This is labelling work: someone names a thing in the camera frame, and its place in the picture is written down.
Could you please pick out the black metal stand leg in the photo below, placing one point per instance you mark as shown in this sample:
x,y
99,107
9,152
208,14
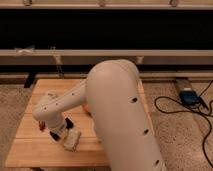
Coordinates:
x,y
30,79

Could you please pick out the blue power adapter box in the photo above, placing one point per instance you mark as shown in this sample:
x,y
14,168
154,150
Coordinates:
x,y
189,97

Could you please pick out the wooden table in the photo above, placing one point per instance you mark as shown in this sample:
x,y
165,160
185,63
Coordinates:
x,y
34,148

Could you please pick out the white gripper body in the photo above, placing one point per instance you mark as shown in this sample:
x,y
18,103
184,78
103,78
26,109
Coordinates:
x,y
71,139

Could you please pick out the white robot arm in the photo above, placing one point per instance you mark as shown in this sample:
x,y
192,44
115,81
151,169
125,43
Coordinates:
x,y
121,123

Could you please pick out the red ring-shaped toy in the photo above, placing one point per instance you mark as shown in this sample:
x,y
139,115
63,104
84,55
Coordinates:
x,y
41,125

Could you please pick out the orange plate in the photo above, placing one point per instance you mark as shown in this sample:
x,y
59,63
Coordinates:
x,y
86,109

